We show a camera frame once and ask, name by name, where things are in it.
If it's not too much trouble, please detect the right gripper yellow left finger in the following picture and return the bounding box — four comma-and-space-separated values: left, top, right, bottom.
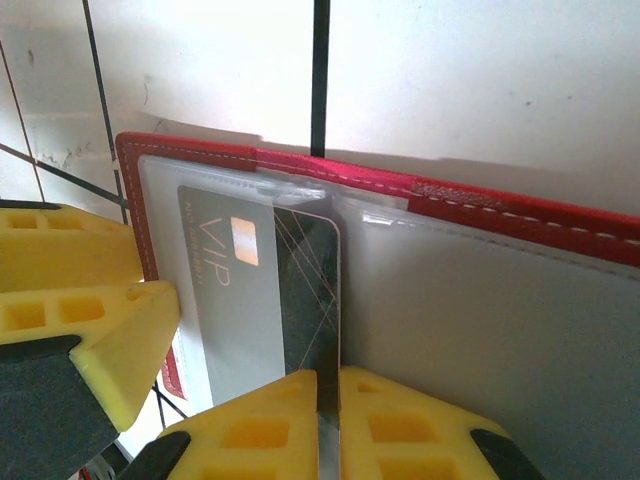
124, 368, 321, 480

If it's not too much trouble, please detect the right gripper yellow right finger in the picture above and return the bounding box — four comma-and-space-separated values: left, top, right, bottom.
338, 366, 547, 480

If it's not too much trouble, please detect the red leather card holder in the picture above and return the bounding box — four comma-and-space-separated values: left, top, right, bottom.
113, 130, 640, 480

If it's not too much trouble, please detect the black VIP card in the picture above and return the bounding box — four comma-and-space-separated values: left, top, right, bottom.
177, 183, 347, 480

